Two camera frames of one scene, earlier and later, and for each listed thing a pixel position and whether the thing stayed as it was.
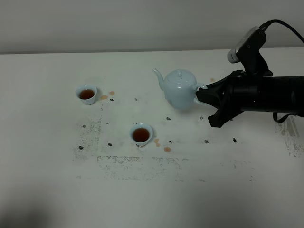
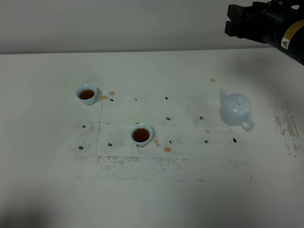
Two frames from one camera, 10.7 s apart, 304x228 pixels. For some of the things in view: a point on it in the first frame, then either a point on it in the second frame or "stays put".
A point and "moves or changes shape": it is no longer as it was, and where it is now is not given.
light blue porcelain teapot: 180,88 moves or changes shape
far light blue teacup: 87,93 stays put
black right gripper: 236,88 to 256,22
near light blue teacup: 140,134 stays put
